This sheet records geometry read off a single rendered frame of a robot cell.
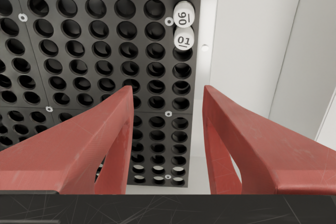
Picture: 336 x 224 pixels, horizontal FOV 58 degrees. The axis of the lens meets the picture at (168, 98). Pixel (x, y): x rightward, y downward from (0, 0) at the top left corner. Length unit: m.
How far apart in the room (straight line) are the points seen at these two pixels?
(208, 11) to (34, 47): 0.13
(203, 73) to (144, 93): 0.07
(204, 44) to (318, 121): 0.11
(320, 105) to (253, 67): 0.09
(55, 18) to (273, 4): 0.16
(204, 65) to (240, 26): 0.04
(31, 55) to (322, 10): 0.20
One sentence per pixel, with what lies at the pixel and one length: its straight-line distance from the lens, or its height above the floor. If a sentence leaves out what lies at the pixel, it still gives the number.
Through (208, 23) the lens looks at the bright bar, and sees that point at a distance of 0.25.
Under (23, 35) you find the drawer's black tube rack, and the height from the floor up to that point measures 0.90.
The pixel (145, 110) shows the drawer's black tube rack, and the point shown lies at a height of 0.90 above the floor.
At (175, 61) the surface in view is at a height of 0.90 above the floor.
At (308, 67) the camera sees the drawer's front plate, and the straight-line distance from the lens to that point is 0.24.
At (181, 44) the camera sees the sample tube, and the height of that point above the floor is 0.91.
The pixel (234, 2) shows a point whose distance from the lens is 0.26.
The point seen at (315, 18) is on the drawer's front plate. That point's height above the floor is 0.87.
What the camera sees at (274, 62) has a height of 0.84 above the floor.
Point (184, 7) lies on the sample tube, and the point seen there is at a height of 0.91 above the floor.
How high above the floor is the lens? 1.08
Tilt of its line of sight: 54 degrees down
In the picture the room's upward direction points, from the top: 174 degrees counter-clockwise
